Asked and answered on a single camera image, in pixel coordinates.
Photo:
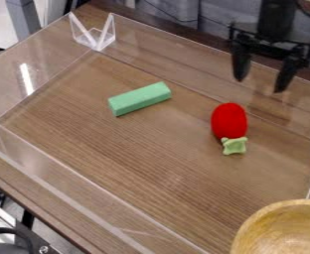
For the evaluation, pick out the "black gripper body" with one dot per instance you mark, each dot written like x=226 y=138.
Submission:
x=293 y=43

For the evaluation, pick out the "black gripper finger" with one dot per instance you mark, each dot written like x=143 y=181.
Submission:
x=241 y=61
x=290 y=65

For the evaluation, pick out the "red plush strawberry fruit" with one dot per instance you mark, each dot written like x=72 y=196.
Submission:
x=229 y=126

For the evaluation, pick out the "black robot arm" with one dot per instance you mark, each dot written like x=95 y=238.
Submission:
x=272 y=38

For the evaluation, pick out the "green rectangular block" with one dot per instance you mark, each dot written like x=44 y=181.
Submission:
x=139 y=98

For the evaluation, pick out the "wooden bowl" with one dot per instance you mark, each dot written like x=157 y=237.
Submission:
x=276 y=230

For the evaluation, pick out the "clear acrylic tray enclosure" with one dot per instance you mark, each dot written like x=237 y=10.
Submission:
x=139 y=184

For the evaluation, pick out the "black metal bracket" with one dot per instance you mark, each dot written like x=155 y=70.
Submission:
x=41 y=245

